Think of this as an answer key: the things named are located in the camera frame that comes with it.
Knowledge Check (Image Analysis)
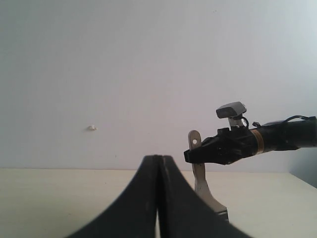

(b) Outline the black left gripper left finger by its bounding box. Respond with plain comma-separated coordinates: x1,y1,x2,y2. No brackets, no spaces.
69,155,160,238

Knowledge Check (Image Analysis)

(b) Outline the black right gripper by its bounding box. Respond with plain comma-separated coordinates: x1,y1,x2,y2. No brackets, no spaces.
184,127,257,165

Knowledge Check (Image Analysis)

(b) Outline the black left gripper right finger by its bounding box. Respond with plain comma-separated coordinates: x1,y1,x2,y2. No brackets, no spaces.
156,155,249,238

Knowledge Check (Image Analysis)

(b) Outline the white bristle wooden paint brush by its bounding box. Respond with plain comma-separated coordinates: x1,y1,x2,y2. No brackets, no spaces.
188,130,229,221

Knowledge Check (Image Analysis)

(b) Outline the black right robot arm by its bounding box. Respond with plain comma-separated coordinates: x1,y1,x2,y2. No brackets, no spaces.
184,116,317,165

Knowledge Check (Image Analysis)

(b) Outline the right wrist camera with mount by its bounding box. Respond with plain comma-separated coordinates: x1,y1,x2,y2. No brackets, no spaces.
216,101,249,129

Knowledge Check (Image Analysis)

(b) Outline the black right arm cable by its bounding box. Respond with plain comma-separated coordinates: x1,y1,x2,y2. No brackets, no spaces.
252,115,315,127

